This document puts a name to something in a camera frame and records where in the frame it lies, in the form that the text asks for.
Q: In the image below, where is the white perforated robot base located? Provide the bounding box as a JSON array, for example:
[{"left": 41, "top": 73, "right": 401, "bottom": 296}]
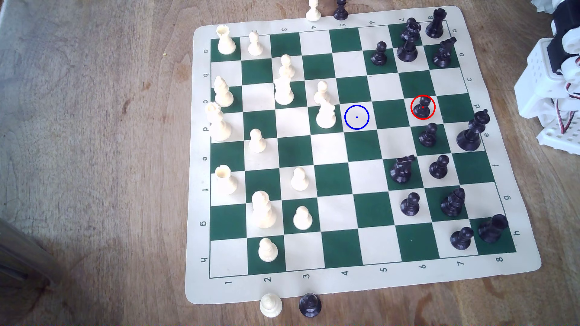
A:
[{"left": 537, "top": 113, "right": 580, "bottom": 155}]

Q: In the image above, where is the green and white chess mat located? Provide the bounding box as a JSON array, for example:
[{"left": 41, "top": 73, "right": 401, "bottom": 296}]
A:
[{"left": 185, "top": 5, "right": 543, "bottom": 305}]

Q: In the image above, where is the white chess king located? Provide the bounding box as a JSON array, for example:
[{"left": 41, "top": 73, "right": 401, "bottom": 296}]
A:
[{"left": 251, "top": 190, "right": 277, "bottom": 229}]

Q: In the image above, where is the white chess rook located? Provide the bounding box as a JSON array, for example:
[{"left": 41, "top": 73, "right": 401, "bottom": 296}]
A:
[
  {"left": 214, "top": 165, "right": 238, "bottom": 195},
  {"left": 216, "top": 24, "right": 237, "bottom": 55}
]

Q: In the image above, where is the white chess queen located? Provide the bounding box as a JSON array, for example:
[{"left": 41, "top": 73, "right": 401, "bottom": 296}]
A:
[{"left": 205, "top": 102, "right": 233, "bottom": 142}]

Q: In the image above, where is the white chess bishop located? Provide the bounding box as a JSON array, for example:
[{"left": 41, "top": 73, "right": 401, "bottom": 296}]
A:
[{"left": 214, "top": 75, "right": 234, "bottom": 108}]

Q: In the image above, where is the black chess knight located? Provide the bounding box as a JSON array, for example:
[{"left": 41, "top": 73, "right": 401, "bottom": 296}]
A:
[
  {"left": 390, "top": 155, "right": 417, "bottom": 184},
  {"left": 432, "top": 36, "right": 457, "bottom": 69}
]

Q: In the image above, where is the black chess bishop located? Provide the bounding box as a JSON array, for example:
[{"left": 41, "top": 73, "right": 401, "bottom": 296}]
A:
[
  {"left": 397, "top": 32, "right": 418, "bottom": 63},
  {"left": 440, "top": 187, "right": 466, "bottom": 217}
]

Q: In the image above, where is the black chess king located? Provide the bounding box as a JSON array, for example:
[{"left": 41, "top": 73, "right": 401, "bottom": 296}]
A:
[{"left": 456, "top": 109, "right": 491, "bottom": 152}]

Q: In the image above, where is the black chess rook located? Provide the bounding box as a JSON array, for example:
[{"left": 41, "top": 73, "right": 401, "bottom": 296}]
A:
[
  {"left": 425, "top": 8, "right": 447, "bottom": 39},
  {"left": 478, "top": 214, "right": 509, "bottom": 244}
]

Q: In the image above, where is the dark grey object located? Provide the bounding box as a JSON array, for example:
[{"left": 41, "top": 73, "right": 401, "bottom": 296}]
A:
[{"left": 0, "top": 217, "right": 62, "bottom": 290}]

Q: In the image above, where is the red and black servo cable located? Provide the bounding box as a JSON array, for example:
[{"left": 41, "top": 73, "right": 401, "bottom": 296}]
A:
[{"left": 556, "top": 93, "right": 580, "bottom": 135}]

